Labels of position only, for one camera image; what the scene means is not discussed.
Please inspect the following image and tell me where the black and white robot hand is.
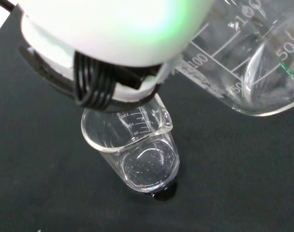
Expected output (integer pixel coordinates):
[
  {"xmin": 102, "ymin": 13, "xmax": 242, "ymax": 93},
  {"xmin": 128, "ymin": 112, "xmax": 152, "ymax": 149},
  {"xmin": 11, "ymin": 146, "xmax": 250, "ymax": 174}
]
[{"xmin": 0, "ymin": 0, "xmax": 222, "ymax": 115}]

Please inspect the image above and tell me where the black table cloth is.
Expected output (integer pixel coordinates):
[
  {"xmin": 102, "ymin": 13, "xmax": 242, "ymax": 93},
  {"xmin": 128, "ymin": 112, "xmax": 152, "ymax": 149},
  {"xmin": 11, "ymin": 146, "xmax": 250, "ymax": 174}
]
[{"xmin": 0, "ymin": 7, "xmax": 294, "ymax": 232}]

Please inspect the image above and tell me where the small clear glass beaker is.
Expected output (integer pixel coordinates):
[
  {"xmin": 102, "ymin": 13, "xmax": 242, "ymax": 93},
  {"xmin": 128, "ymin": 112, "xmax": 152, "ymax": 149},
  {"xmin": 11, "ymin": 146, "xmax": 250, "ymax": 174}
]
[{"xmin": 80, "ymin": 93, "xmax": 180, "ymax": 202}]

